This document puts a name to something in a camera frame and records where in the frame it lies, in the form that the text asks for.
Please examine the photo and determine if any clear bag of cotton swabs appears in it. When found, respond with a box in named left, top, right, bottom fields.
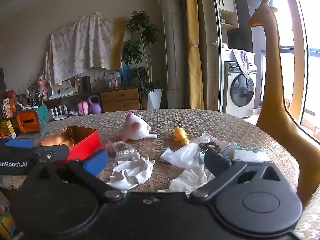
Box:
left=106, top=140, right=138, bottom=161

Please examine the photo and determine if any white beige towel cloth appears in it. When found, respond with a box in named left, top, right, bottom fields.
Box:
left=169, top=164, right=215, bottom=195

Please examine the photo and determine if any yellow rubber chicken toy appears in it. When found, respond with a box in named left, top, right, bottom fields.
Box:
left=174, top=127, right=189, bottom=146

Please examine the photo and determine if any blue patterned face mask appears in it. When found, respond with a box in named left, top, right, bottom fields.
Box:
left=199, top=142, right=237, bottom=160

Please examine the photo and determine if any orange teal tissue organizer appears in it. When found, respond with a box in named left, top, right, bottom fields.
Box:
left=16, top=104, right=50, bottom=133

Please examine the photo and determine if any yellow orange carton box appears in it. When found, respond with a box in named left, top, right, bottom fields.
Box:
left=1, top=120, right=16, bottom=139

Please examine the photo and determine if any clear drinking glass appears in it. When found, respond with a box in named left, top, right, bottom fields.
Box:
left=40, top=120, right=49, bottom=135

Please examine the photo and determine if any red metal tin box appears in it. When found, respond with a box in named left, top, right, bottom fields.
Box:
left=40, top=126, right=101, bottom=162

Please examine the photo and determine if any white paper packet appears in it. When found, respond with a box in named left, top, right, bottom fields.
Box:
left=233, top=146, right=270, bottom=162

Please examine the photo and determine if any white wifi router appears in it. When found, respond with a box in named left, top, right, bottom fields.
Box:
left=50, top=105, right=69, bottom=121

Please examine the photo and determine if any lace patterned tablecloth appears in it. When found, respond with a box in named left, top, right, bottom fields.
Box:
left=0, top=108, right=300, bottom=196

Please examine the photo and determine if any white keyboard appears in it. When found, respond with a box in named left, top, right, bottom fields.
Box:
left=49, top=91, right=74, bottom=100

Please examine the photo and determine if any makeup brush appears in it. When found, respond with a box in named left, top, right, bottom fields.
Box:
left=26, top=89, right=38, bottom=106

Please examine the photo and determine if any white pink plush toy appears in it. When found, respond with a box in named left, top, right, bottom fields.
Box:
left=120, top=113, right=158, bottom=141

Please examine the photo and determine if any purple kettlebell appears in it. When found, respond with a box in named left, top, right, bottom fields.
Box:
left=88, top=95, right=102, bottom=114

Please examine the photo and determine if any pink doll figurine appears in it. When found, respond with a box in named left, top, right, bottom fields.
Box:
left=37, top=74, right=48, bottom=99

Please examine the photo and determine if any wooden drawer sideboard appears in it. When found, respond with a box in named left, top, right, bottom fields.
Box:
left=44, top=86, right=141, bottom=120

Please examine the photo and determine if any tall yellow giraffe figure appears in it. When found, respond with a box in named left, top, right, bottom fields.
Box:
left=249, top=0, right=319, bottom=206

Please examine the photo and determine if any black cylinder speaker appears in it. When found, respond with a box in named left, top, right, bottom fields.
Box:
left=81, top=76, right=92, bottom=92

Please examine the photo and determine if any white front-load washing machine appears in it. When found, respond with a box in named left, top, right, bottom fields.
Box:
left=222, top=49, right=257, bottom=118

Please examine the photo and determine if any yellow curtain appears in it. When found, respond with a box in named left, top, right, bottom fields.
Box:
left=185, top=0, right=204, bottom=109

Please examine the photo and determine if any clear jar with figurines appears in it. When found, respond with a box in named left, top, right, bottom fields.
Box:
left=105, top=72, right=120, bottom=89

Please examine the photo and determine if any white geometric planter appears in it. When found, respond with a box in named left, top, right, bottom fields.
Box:
left=147, top=89, right=162, bottom=109

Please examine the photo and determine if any blue toy on sideboard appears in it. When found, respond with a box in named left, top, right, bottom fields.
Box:
left=118, top=65, right=131, bottom=86

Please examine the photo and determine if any cloth on washing machine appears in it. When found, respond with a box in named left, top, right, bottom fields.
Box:
left=232, top=49, right=250, bottom=78

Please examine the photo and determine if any potted green tree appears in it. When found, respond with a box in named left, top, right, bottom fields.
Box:
left=122, top=10, right=159, bottom=95

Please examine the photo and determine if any beige standing air conditioner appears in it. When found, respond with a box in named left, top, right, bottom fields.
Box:
left=158, top=0, right=186, bottom=108

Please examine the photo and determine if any white picture frame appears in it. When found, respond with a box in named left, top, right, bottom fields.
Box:
left=60, top=77, right=79, bottom=93

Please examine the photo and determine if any floral cloth on wall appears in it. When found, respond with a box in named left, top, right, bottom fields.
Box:
left=44, top=12, right=126, bottom=87

